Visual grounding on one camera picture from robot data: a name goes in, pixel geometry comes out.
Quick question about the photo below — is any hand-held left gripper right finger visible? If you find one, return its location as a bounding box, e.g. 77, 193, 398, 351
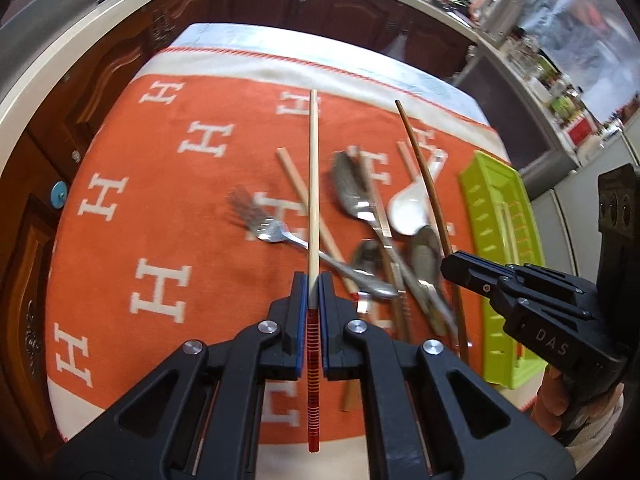
319, 271, 576, 480

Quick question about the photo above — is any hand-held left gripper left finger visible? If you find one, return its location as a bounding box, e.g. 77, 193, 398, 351
50, 271, 308, 480

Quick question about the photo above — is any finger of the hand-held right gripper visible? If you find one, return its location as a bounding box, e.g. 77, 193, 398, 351
441, 256, 592, 322
450, 252, 598, 306

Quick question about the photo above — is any medium silver metal spoon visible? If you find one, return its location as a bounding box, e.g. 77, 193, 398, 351
409, 226, 451, 336

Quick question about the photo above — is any green plastic utensil tray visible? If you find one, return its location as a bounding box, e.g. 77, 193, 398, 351
459, 151, 546, 391

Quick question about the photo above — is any light wooden chopstick red striped end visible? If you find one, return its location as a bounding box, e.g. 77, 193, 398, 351
306, 89, 321, 454
276, 147, 362, 308
396, 141, 432, 197

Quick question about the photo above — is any large silver metal spoon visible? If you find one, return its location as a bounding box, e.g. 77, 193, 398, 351
331, 150, 458, 341

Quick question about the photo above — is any person's right hand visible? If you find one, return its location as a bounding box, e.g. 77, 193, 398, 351
531, 364, 571, 428

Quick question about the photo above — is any grey cabinet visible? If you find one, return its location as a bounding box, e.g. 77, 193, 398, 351
520, 125, 640, 281

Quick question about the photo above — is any white ceramic spoon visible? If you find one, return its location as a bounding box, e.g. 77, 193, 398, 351
389, 149, 448, 237

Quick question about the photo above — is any silver metal fork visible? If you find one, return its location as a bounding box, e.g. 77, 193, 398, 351
226, 184, 402, 301

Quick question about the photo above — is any dark brown wooden chopstick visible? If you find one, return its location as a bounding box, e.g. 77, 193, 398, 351
394, 99, 471, 364

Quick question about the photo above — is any red box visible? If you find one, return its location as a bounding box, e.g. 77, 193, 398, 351
565, 116, 597, 145

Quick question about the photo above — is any orange patterned blanket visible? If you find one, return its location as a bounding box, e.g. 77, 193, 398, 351
47, 47, 533, 456

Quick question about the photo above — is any clear plastic sheet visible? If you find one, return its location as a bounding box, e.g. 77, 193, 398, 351
520, 0, 638, 106

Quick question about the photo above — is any white kettle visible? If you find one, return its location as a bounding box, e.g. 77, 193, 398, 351
480, 0, 516, 31

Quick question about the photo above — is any white kitchen countertop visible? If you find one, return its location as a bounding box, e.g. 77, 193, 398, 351
0, 0, 583, 171

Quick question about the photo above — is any small long-handled metal spoon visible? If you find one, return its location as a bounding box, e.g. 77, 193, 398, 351
341, 239, 385, 413

